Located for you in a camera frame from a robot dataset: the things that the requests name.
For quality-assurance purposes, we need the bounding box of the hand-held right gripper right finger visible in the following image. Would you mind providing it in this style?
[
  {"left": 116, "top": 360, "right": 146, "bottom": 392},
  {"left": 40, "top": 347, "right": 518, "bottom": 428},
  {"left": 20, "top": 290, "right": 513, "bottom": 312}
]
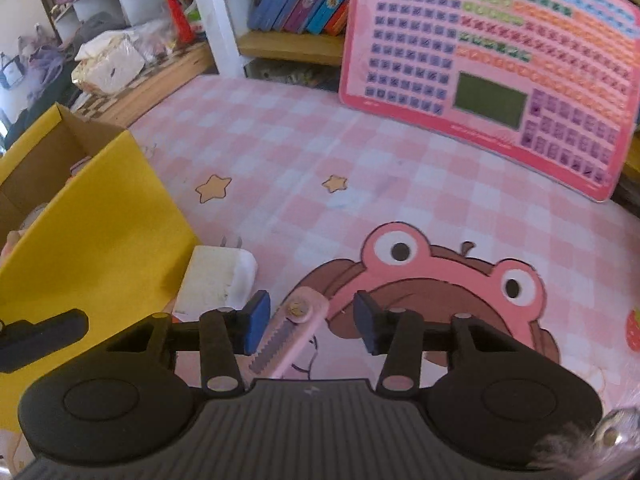
[{"left": 353, "top": 290, "right": 522, "bottom": 397}]

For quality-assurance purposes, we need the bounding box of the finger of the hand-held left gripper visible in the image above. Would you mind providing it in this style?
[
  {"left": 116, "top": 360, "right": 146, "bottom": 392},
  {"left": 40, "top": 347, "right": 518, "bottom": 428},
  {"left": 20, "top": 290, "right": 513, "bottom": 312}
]
[{"left": 0, "top": 309, "right": 90, "bottom": 374}]

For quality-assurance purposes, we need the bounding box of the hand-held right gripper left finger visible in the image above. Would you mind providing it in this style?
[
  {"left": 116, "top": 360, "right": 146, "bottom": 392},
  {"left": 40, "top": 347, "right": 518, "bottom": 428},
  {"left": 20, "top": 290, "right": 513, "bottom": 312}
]
[{"left": 105, "top": 290, "right": 272, "bottom": 397}]

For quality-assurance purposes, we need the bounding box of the pink utility knife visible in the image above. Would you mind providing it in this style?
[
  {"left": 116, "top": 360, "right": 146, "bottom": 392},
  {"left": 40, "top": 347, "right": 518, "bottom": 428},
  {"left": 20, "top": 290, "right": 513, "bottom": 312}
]
[{"left": 248, "top": 287, "right": 331, "bottom": 381}]

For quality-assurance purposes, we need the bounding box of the yellow cardboard box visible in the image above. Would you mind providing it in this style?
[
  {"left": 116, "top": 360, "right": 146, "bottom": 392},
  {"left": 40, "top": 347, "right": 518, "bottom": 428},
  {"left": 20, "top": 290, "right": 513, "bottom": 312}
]
[{"left": 0, "top": 102, "right": 203, "bottom": 433}]

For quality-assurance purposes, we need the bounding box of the white power adapter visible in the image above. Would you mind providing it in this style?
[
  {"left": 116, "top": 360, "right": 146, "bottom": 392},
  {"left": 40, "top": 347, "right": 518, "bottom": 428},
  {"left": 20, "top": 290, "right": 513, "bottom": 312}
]
[{"left": 176, "top": 235, "right": 259, "bottom": 314}]

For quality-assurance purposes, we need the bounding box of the pink checkered printed mat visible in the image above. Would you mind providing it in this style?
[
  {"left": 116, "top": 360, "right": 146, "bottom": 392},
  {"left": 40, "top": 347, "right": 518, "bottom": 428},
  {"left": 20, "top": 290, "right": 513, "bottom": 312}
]
[{"left": 0, "top": 74, "right": 640, "bottom": 480}]

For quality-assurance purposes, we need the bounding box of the row of dark books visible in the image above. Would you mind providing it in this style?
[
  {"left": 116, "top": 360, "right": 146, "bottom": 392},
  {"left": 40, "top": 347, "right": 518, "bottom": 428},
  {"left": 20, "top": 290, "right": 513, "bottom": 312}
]
[{"left": 245, "top": 59, "right": 342, "bottom": 92}]

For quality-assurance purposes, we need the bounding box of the checkered game board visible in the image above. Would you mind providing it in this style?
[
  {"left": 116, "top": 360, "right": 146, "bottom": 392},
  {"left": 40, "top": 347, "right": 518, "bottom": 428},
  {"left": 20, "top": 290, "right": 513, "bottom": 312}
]
[{"left": 70, "top": 42, "right": 217, "bottom": 129}]

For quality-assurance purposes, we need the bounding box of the purple cloth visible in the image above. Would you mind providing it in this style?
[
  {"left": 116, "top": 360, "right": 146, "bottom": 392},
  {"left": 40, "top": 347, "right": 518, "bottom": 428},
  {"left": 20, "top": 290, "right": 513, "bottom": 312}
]
[{"left": 19, "top": 42, "right": 67, "bottom": 102}]

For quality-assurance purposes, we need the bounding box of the wooden shelf board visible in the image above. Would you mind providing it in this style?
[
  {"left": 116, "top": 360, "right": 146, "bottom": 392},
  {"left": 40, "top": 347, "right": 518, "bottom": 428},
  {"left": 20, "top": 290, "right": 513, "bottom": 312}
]
[{"left": 237, "top": 30, "right": 347, "bottom": 67}]

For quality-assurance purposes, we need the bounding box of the white plastic bag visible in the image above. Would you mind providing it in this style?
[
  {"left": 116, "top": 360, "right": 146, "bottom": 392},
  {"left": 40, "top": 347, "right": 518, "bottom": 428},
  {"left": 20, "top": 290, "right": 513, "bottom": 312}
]
[{"left": 72, "top": 30, "right": 147, "bottom": 97}]

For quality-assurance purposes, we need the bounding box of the pink toy learning tablet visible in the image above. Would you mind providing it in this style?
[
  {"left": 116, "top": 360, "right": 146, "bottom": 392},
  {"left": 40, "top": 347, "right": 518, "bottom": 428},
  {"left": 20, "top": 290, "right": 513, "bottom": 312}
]
[{"left": 338, "top": 0, "right": 640, "bottom": 203}]

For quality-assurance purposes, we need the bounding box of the white shelf post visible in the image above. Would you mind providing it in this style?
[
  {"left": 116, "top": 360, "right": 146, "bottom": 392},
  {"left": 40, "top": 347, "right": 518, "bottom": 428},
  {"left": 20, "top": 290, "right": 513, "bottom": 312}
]
[{"left": 184, "top": 0, "right": 246, "bottom": 79}]

